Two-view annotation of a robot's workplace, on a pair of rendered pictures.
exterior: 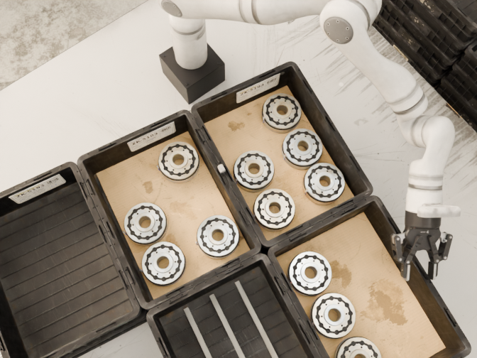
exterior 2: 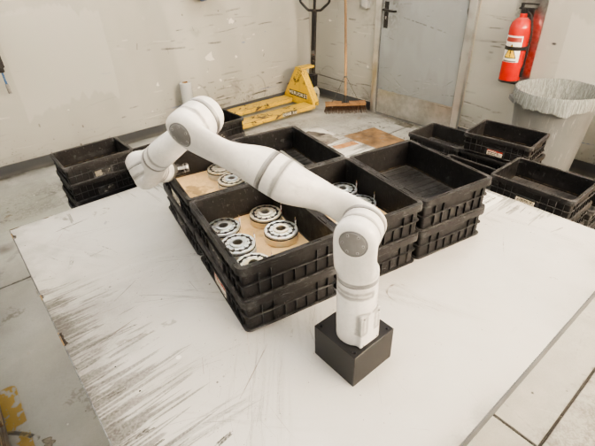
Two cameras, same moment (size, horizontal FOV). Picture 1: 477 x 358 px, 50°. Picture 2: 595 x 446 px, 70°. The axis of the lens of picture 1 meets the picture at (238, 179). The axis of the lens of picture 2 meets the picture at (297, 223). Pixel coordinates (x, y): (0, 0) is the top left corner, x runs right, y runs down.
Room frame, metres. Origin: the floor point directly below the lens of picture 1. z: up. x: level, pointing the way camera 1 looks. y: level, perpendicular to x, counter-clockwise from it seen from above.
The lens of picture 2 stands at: (1.48, 0.06, 1.57)
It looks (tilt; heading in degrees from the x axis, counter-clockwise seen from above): 33 degrees down; 182
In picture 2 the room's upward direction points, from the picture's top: 2 degrees counter-clockwise
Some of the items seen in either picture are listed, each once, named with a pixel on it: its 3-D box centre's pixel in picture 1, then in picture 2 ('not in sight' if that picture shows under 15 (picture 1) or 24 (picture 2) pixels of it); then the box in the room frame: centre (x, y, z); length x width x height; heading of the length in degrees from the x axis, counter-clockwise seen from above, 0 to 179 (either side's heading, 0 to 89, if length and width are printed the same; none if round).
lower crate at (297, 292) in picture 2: not in sight; (263, 262); (0.45, -0.10, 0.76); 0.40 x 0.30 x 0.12; 31
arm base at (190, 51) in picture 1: (189, 38); (356, 304); (0.77, 0.16, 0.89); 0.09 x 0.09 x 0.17; 40
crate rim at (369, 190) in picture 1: (279, 150); (258, 219); (0.45, -0.10, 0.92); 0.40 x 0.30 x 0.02; 31
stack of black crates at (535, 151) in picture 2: not in sight; (498, 167); (-0.97, 1.23, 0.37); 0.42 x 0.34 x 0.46; 41
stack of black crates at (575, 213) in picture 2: not in sight; (531, 216); (-0.40, 1.19, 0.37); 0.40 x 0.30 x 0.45; 41
